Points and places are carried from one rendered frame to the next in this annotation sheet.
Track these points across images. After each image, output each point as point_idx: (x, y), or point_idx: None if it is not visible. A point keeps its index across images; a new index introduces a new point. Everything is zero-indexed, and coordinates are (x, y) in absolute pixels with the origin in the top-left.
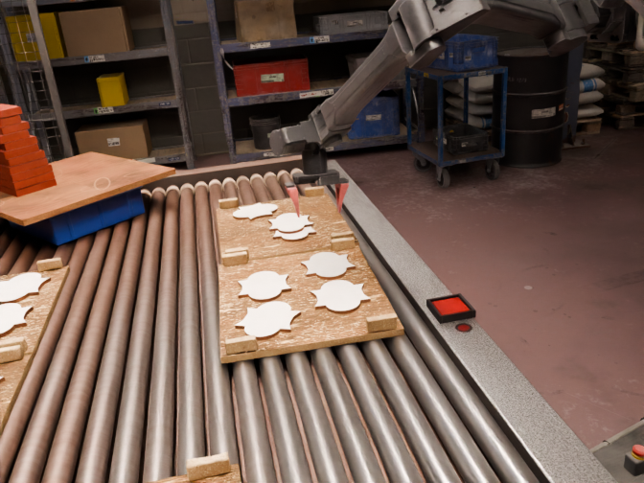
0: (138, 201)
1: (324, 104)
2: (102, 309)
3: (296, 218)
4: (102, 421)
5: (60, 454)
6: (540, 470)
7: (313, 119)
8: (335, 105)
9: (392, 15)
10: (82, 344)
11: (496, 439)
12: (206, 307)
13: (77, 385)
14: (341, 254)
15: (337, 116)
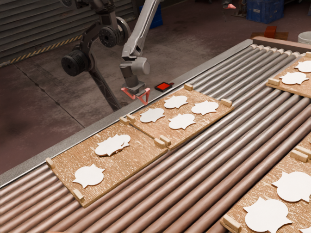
0: None
1: (138, 40)
2: (238, 167)
3: (104, 145)
4: (284, 114)
5: (303, 111)
6: (218, 63)
7: (134, 53)
8: (144, 36)
9: None
10: (264, 150)
11: (215, 66)
12: (205, 135)
13: (282, 131)
14: (137, 118)
15: (144, 40)
